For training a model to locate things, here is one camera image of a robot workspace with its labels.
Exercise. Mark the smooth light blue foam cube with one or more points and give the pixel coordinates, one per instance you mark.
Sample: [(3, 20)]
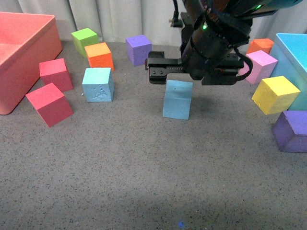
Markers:
[(177, 99)]

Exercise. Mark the red foam cube rear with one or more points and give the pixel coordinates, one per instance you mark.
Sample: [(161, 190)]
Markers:
[(56, 72)]

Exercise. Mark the green foam cube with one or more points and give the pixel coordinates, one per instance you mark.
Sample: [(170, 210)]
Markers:
[(82, 38)]

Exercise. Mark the red plastic bin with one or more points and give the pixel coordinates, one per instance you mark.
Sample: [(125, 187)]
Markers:
[(25, 41)]

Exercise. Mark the orange foam cube left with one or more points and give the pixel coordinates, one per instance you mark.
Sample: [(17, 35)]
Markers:
[(99, 56)]

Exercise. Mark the grey curtain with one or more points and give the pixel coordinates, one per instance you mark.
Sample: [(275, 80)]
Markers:
[(116, 20)]

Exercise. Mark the purple foam cube back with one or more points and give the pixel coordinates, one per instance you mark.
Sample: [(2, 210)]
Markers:
[(138, 48)]

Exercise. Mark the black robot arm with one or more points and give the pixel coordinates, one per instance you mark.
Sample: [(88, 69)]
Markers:
[(212, 31)]

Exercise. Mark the purple foam cube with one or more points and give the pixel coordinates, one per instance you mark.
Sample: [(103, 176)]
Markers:
[(290, 131), (138, 48)]

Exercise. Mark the orange foam cube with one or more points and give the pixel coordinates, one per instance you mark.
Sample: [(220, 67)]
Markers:
[(264, 44), (99, 56)]

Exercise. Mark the light blue plastic bin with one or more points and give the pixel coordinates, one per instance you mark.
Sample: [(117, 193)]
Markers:
[(291, 52)]

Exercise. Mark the pink foam cube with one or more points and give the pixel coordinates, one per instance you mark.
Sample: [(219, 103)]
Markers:
[(263, 65)]

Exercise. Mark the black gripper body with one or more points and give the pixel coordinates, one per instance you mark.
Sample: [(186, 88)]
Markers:
[(226, 73)]

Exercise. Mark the red foam cube front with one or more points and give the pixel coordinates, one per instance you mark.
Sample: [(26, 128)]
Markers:
[(50, 103)]

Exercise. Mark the dented light blue foam cube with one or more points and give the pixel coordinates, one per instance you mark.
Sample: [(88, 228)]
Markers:
[(98, 85)]

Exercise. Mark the yellow foam cube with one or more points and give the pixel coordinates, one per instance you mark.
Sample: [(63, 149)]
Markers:
[(274, 95)]

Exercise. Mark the red foam cube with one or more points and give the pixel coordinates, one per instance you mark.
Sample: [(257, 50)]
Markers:
[(50, 103), (56, 72)]

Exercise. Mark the orange foam cube right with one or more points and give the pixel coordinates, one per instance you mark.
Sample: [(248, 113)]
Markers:
[(264, 44)]

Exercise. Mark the purple foam cube front right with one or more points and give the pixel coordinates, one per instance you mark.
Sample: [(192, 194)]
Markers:
[(290, 131)]

